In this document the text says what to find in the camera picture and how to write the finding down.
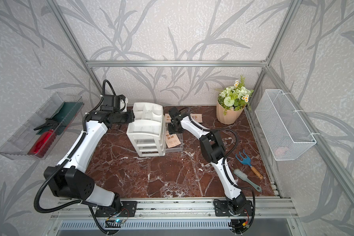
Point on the red brush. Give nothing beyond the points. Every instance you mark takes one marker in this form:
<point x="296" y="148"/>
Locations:
<point x="43" y="143"/>

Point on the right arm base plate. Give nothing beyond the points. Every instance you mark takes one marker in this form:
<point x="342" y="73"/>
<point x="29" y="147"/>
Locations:
<point x="233" y="208"/>

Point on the pink object in basket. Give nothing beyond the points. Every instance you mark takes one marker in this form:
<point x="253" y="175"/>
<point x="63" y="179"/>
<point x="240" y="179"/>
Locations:
<point x="281" y="151"/>

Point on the white green artificial flowers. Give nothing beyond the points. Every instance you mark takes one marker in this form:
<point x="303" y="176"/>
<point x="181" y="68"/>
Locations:
<point x="235" y="97"/>

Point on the white plastic drawer organizer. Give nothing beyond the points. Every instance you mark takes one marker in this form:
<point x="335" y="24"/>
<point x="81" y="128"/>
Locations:
<point x="148" y="131"/>

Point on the beige flower pot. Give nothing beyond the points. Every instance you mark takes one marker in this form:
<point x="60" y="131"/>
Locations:
<point x="225" y="116"/>

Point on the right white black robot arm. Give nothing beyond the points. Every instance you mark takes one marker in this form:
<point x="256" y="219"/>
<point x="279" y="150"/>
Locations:
<point x="214" y="152"/>

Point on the clear plastic wall tray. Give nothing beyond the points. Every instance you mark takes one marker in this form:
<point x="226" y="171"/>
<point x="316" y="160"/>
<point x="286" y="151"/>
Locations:
<point x="36" y="137"/>

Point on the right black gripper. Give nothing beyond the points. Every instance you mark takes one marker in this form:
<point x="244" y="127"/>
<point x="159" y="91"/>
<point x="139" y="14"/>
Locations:
<point x="170" y="131"/>

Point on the green cloth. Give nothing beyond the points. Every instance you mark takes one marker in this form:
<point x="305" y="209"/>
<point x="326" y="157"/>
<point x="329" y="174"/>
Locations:
<point x="64" y="115"/>

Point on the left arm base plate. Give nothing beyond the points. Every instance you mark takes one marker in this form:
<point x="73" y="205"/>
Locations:
<point x="126" y="209"/>

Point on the aluminium front rail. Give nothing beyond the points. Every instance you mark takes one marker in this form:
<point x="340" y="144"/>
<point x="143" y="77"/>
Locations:
<point x="186" y="208"/>

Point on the black clamp tool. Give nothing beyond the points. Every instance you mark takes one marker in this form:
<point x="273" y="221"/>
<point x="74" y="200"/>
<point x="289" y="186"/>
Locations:
<point x="50" y="124"/>

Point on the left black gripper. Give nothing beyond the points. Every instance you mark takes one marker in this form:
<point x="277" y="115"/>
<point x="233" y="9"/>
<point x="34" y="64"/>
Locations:
<point x="131" y="117"/>

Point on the white wire mesh basket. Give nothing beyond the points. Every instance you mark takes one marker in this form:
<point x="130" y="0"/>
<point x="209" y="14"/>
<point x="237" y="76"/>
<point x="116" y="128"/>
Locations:
<point x="283" y="125"/>

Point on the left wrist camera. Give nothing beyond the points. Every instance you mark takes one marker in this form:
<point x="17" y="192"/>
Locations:
<point x="123" y="102"/>

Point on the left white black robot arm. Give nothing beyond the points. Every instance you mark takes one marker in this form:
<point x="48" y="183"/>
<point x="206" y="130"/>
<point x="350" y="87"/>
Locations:
<point x="68" y="178"/>

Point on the pink postcard red characters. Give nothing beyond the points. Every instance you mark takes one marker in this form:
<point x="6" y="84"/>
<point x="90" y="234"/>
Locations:
<point x="167" y="118"/>

